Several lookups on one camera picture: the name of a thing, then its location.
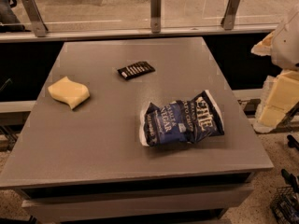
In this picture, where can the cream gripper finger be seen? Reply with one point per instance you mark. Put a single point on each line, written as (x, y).
(263, 48)
(279, 96)

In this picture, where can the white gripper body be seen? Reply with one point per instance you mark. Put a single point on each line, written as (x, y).
(289, 48)

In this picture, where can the black rxbar chocolate bar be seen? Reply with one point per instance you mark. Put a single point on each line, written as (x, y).
(135, 70)

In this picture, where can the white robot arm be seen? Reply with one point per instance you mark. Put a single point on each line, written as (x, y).
(280, 94)

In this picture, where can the blue kettle chip bag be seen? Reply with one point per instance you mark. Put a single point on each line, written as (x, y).
(185, 121)

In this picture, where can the yellow sponge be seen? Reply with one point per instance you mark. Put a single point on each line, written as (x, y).
(69, 92)

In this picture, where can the glass barrier panel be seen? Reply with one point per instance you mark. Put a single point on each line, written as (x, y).
(88, 15)

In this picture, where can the right metal rail bracket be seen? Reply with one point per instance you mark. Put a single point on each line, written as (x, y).
(228, 20)

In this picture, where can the metal rail bracket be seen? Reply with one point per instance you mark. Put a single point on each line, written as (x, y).
(38, 26)
(228, 20)
(155, 15)

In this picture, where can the black wire basket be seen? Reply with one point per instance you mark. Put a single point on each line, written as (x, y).
(284, 206)

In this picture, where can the middle metal rail bracket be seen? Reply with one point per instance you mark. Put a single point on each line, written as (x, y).
(155, 15)

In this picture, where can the left metal rail bracket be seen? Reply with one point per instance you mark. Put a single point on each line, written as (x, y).
(38, 26)

